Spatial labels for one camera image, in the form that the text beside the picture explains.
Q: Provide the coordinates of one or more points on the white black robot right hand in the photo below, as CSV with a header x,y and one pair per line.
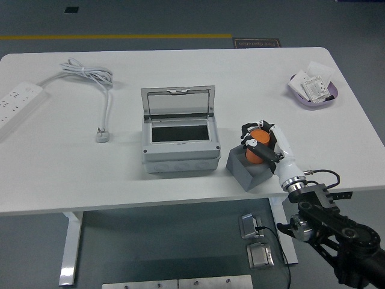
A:
x,y
285,162

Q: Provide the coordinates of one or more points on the orange cylinder battery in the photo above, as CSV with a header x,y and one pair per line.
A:
x,y
260,138

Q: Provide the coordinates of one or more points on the grey electrical junction box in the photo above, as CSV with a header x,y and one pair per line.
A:
x,y
180,156

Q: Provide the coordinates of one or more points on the smoky transparent box lid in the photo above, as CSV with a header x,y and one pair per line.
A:
x,y
177,103

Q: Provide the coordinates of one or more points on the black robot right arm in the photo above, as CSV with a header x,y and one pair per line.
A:
x,y
331,222

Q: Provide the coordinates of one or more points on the silver floor socket box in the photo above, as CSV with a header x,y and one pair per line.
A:
x,y
258,256
248,225

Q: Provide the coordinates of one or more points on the grey cube holder block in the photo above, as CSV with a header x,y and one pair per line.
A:
x,y
240,171

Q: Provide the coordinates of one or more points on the purple plastic tray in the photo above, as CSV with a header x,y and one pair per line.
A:
x,y
303,103

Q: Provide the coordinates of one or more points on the black table control panel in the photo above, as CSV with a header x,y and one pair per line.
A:
x,y
343,195

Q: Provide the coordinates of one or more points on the small black part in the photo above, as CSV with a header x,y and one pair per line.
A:
x,y
329,98

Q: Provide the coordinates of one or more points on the white printed socket panel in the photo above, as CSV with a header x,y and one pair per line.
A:
x,y
316,88

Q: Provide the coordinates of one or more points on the white square cover plate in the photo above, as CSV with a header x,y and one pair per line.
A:
x,y
322,70

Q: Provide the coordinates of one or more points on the dark floor sign mat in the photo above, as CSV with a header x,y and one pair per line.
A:
x,y
255,43

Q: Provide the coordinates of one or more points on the black square floor hatch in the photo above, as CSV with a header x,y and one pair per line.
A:
x,y
71,10

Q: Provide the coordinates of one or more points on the white power strip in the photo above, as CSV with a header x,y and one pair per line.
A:
x,y
15,102

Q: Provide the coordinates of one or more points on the grey metal base plate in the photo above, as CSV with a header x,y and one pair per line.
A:
x,y
138,284
215,282

